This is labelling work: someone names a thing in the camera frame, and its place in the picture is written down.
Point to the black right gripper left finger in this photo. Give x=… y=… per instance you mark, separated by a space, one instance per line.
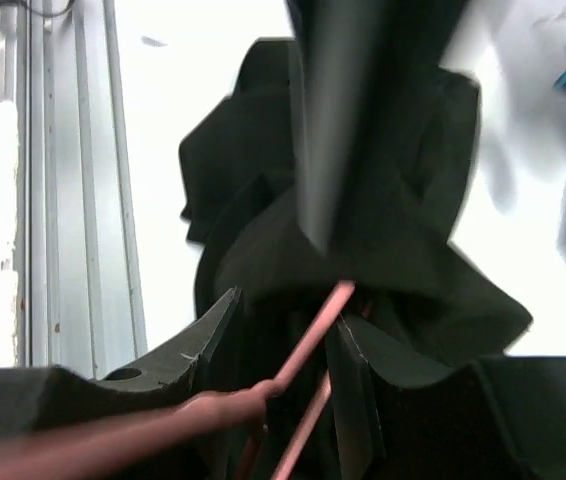
x=203 y=357

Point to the pink wire hanger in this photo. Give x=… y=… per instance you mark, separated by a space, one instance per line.
x=106 y=446

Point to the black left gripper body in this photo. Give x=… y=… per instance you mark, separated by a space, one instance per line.
x=344 y=54

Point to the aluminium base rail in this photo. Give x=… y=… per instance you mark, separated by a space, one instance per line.
x=74 y=291

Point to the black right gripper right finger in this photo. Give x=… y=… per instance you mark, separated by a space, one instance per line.
x=400 y=415

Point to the black shirt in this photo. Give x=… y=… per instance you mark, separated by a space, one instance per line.
x=393 y=228

